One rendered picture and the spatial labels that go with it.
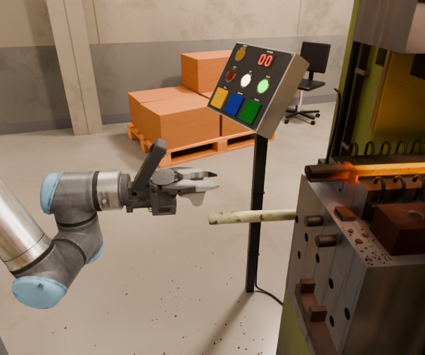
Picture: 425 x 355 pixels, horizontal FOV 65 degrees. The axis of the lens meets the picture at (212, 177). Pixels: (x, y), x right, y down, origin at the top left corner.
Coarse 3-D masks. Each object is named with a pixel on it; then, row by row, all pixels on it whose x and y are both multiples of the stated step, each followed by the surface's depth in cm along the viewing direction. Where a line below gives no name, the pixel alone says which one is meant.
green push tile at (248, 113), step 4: (248, 100) 116; (248, 104) 116; (252, 104) 114; (256, 104) 113; (260, 104) 111; (244, 108) 117; (248, 108) 115; (252, 108) 114; (256, 108) 112; (244, 112) 116; (248, 112) 115; (252, 112) 113; (256, 112) 112; (240, 116) 118; (244, 116) 116; (248, 116) 114; (252, 116) 113; (256, 116) 112; (244, 120) 115; (248, 120) 114; (252, 120) 112; (252, 124) 113
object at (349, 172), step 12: (312, 168) 77; (324, 168) 77; (336, 168) 77; (348, 168) 77; (360, 168) 77; (372, 168) 77; (384, 168) 77; (396, 168) 77; (408, 168) 78; (420, 168) 78; (312, 180) 77; (324, 180) 77; (336, 180) 77; (348, 180) 77
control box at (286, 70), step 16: (240, 48) 128; (256, 48) 121; (240, 64) 126; (256, 64) 118; (272, 64) 112; (288, 64) 107; (304, 64) 109; (224, 80) 131; (240, 80) 123; (256, 80) 117; (272, 80) 110; (288, 80) 109; (256, 96) 115; (272, 96) 109; (288, 96) 112; (224, 112) 126; (240, 112) 119; (272, 112) 111; (256, 128) 111; (272, 128) 114
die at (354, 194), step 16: (336, 160) 88; (352, 160) 86; (368, 160) 86; (384, 160) 86; (400, 160) 86; (416, 160) 86; (368, 176) 76; (384, 176) 76; (352, 192) 79; (368, 192) 72; (416, 192) 73; (352, 208) 79
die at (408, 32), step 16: (368, 0) 69; (384, 0) 63; (400, 0) 59; (416, 0) 55; (368, 16) 69; (384, 16) 64; (400, 16) 59; (416, 16) 56; (368, 32) 69; (384, 32) 64; (400, 32) 59; (416, 32) 57; (384, 48) 64; (400, 48) 59; (416, 48) 58
